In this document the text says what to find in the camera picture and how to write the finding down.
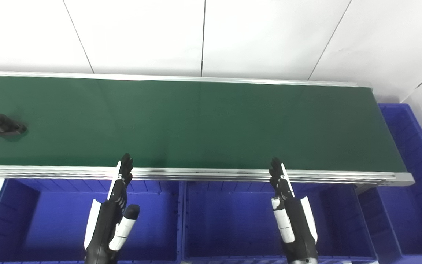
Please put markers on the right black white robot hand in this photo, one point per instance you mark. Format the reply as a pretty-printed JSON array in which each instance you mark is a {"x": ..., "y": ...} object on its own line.
[{"x": 299, "y": 227}]

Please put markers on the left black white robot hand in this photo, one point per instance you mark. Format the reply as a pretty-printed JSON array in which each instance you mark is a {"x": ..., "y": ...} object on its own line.
[{"x": 104, "y": 223}]

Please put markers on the black flanged machine part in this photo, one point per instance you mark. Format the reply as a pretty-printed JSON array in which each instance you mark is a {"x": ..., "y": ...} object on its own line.
[{"x": 2, "y": 125}]

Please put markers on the large blue plastic bin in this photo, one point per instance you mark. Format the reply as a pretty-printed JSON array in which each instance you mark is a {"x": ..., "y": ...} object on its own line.
[
  {"x": 50, "y": 227},
  {"x": 233, "y": 227},
  {"x": 416, "y": 176}
]

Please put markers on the green conveyor belt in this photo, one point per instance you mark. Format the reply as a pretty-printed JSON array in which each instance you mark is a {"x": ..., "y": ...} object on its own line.
[
  {"x": 203, "y": 124},
  {"x": 196, "y": 175}
]

